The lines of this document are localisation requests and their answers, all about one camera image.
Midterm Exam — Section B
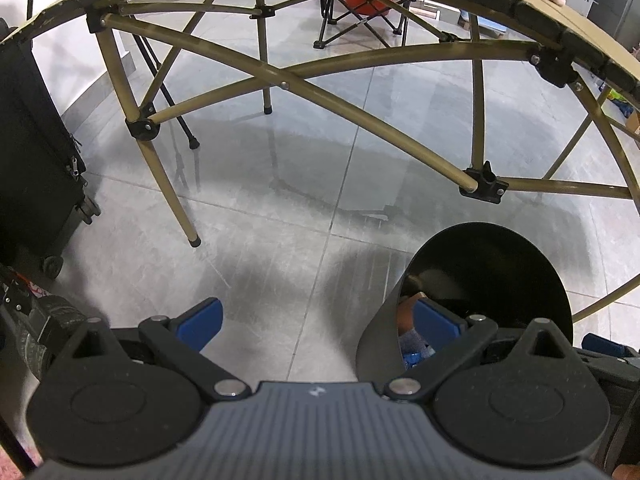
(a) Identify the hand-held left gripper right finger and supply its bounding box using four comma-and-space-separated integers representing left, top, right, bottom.
382, 297, 586, 402

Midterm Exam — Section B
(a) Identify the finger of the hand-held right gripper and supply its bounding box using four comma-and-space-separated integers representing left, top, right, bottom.
581, 332, 640, 362

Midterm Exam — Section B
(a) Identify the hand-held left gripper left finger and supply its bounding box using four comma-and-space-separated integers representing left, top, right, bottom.
55, 297, 253, 402

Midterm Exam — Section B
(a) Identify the pink layered sponge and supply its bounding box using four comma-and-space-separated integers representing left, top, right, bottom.
396, 295, 422, 337

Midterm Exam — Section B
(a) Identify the blue plastic wrapper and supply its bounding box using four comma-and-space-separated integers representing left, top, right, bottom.
399, 329, 438, 370

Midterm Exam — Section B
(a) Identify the black round trash bin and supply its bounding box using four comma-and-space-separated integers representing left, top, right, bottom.
356, 221, 574, 386

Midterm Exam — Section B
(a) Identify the dark equipment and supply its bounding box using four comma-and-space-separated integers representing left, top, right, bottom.
0, 260, 103, 383

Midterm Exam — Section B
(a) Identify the black tripod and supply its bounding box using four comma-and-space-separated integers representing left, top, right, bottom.
25, 0, 202, 152

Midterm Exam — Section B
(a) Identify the tan slatted folding table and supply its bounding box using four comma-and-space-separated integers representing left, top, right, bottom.
0, 0, 640, 326

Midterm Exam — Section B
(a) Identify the black suitcase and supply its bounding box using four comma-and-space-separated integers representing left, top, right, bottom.
0, 17, 102, 281

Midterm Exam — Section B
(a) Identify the pink fluffy cloth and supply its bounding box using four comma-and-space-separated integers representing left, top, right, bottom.
0, 447, 38, 480

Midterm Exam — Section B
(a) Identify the green snack packet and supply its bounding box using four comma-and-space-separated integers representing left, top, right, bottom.
604, 86, 637, 117

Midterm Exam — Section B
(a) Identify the black folding chair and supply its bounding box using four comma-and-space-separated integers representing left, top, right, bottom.
312, 0, 417, 51

